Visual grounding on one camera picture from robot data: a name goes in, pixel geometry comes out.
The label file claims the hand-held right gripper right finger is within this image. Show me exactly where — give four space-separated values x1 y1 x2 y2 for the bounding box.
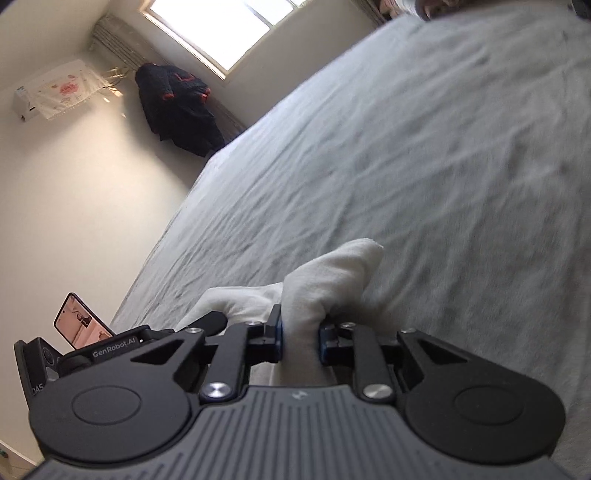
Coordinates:
318 320 462 401

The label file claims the cloth-covered air conditioner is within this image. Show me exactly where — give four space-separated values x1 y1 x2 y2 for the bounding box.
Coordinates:
13 59 123 123

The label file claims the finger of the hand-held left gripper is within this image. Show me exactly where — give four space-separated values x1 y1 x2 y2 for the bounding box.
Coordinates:
174 310 230 339

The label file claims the smartphone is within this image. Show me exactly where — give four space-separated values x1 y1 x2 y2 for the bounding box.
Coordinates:
54 292 116 350

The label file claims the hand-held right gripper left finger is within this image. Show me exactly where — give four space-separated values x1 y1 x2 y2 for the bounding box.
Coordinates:
129 305 284 400

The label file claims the folded white pink quilt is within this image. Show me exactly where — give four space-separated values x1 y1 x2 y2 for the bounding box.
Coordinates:
379 0 467 21

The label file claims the window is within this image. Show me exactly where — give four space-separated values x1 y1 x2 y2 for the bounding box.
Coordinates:
141 0 315 79

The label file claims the dark hanging jacket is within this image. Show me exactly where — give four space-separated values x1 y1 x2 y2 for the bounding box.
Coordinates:
135 64 227 158

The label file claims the grey bed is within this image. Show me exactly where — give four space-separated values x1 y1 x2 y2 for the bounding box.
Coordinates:
111 0 591 480

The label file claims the white long-sleeved top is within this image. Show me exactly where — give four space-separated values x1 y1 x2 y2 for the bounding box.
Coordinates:
178 237 386 389

